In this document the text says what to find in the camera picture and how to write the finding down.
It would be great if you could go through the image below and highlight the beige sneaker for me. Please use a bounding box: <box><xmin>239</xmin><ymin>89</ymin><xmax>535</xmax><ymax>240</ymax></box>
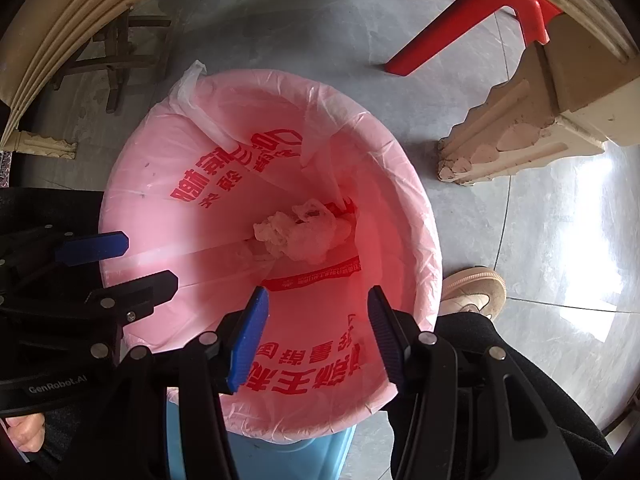
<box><xmin>440</xmin><ymin>266</ymin><xmax>507</xmax><ymax>321</ymax></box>

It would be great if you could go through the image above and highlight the pink plastic bin liner bag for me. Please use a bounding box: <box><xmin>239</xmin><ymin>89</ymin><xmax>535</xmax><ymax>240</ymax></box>
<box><xmin>98</xmin><ymin>60</ymin><xmax>443</xmax><ymax>443</ymax></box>

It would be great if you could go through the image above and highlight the person's left hand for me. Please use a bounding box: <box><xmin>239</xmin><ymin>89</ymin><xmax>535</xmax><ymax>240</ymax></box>
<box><xmin>6</xmin><ymin>416</ymin><xmax>49</xmax><ymax>454</ymax></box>

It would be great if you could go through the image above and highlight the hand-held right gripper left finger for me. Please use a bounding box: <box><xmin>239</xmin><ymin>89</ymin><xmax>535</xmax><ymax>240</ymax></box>
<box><xmin>65</xmin><ymin>286</ymin><xmax>271</xmax><ymax>480</ymax></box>

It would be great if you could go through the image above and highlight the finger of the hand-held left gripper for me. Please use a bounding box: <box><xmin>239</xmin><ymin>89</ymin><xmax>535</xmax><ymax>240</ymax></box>
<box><xmin>0</xmin><ymin>227</ymin><xmax>129</xmax><ymax>296</ymax></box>
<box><xmin>0</xmin><ymin>270</ymin><xmax>179</xmax><ymax>323</ymax></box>

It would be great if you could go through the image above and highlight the light blue plastic bin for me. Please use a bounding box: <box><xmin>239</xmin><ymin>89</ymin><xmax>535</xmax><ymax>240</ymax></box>
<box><xmin>167</xmin><ymin>390</ymin><xmax>358</xmax><ymax>480</ymax></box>

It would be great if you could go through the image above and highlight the crumpled white tissue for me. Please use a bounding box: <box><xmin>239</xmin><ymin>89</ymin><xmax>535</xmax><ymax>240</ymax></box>
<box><xmin>252</xmin><ymin>199</ymin><xmax>353</xmax><ymax>263</ymax></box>

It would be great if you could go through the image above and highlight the beige wooden table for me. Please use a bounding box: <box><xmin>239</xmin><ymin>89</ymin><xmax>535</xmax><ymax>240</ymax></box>
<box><xmin>0</xmin><ymin>0</ymin><xmax>640</xmax><ymax>188</ymax></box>

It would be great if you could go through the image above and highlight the dark wooden stool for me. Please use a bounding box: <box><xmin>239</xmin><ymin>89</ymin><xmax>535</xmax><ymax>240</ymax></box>
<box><xmin>52</xmin><ymin>7</ymin><xmax>173</xmax><ymax>113</ymax></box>

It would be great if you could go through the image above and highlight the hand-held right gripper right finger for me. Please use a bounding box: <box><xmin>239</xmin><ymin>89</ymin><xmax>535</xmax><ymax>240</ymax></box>
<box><xmin>367</xmin><ymin>285</ymin><xmax>613</xmax><ymax>480</ymax></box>

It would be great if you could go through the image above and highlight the red plastic stool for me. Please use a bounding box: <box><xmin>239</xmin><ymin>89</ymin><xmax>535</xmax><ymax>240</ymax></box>
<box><xmin>384</xmin><ymin>0</ymin><xmax>563</xmax><ymax>78</ymax></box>

